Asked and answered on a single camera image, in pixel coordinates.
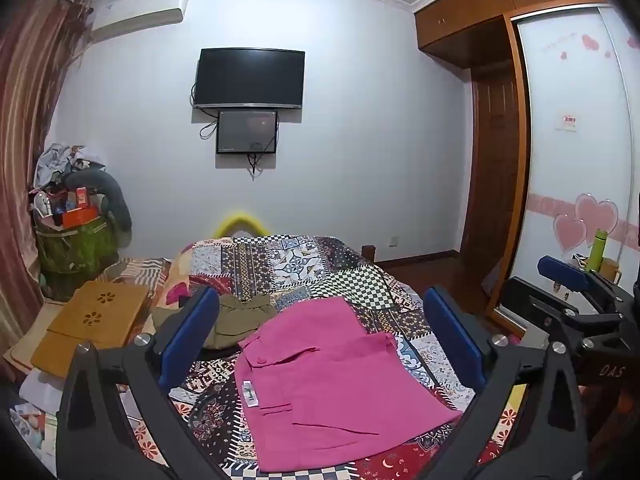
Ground olive green pants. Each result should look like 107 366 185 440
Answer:
150 294 279 351

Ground patchwork printed blanket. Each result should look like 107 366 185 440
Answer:
115 235 532 480

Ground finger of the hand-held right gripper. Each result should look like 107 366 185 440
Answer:
537 255 626 317
500 276 596 348

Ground striped patterned cloth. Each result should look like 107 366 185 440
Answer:
95 257 174 287

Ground wooden lap desk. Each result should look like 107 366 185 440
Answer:
30 280 154 379

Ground green patterned storage bag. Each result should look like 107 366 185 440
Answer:
34 210 122 302

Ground black wall television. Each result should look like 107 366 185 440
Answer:
193 48 306 110

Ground orange box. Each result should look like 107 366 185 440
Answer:
60 207 99 227

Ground brown wooden door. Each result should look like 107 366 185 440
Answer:
460 67 519 262

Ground small black wall monitor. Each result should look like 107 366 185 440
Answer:
216 109 279 155

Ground grey neck pillow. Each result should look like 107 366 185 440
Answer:
62 166 134 234

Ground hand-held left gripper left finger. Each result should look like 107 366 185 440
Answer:
55 286 221 480

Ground white air conditioner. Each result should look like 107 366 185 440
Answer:
89 0 190 41

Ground green bottle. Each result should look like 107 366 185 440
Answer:
586 228 609 272

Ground floor clutter pile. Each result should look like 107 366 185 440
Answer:
9 369 62 463

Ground pink striped curtain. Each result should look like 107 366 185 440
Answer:
0 0 94 376

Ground wooden mug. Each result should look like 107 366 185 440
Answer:
600 257 624 287

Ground pile of crumpled clothes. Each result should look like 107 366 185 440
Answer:
35 142 106 192

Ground pink pants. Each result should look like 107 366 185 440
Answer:
234 296 464 475

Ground wooden wardrobe with heart stickers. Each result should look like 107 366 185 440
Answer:
414 0 640 342

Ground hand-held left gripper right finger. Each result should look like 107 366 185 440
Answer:
422 286 589 480

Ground yellow curved object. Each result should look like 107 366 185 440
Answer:
212 212 271 239

